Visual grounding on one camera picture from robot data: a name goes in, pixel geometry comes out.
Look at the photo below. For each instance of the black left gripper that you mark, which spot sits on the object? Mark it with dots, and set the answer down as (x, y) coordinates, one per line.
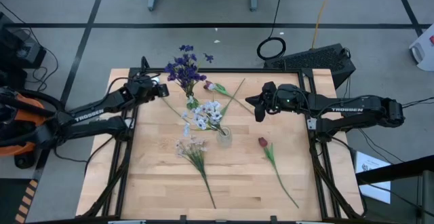
(142, 90)

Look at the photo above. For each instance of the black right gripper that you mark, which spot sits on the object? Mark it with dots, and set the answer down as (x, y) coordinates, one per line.
(288, 98)

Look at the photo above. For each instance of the bare green flower stem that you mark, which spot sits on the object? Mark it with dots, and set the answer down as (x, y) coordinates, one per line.
(237, 90)

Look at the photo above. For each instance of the purple artificial flower bunch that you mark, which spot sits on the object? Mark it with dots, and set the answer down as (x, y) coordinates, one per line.
(186, 48)
(184, 71)

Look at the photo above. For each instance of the green glass vase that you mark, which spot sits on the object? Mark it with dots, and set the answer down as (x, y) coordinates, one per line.
(192, 103)

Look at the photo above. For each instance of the white artificial tulip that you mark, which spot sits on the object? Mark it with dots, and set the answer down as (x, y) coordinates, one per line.
(223, 90)

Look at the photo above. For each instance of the dark red artificial tulip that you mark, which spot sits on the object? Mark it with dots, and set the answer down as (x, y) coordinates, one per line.
(206, 85)

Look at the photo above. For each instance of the white artificial flower bunch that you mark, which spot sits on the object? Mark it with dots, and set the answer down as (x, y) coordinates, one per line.
(198, 157)
(207, 113)

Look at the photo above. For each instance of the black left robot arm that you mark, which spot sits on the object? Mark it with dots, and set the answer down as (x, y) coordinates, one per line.
(98, 110)

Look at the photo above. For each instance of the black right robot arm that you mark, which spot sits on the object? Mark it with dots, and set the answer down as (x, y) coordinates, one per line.
(346, 109)

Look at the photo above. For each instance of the clear cut glass vase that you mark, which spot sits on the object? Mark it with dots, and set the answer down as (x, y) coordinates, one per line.
(224, 139)

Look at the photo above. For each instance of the orange black machine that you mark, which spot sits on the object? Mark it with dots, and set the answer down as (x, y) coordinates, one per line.
(28, 113)

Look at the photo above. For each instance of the white paper sheet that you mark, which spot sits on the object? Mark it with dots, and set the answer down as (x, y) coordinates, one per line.
(376, 193)

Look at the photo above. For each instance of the black floor equipment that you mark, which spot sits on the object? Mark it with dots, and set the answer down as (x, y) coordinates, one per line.
(20, 47)

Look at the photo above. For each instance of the black metal beam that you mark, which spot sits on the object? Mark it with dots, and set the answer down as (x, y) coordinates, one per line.
(400, 169)

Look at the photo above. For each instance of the white plastic device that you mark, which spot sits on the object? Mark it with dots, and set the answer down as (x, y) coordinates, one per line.
(424, 51)

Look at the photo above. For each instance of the black mat hazard striped edge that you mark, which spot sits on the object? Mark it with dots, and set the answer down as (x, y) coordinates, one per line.
(10, 203)

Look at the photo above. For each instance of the black metal table frame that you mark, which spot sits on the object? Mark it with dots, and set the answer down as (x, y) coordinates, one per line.
(237, 70)

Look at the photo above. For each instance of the grey metal post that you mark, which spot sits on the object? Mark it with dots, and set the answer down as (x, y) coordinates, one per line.
(427, 200)

